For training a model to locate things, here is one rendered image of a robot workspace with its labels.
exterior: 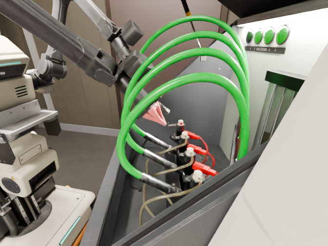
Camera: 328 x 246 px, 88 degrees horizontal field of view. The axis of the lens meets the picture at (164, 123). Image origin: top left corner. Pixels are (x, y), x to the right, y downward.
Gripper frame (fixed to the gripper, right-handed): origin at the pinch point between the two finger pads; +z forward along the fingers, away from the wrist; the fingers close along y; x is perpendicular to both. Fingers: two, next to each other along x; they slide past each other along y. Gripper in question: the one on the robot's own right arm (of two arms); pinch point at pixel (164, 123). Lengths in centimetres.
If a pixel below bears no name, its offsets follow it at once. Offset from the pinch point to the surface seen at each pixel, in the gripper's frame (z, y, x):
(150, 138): -0.9, -1.4, -10.0
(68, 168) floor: -16, -175, 84
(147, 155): 0.2, -0.1, -17.9
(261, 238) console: 7.1, 17.4, -37.5
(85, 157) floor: -11, -169, 107
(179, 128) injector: 4.4, 2.8, -0.3
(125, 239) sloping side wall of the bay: 5.0, -4.0, -33.2
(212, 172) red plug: 12.7, 8.4, -17.1
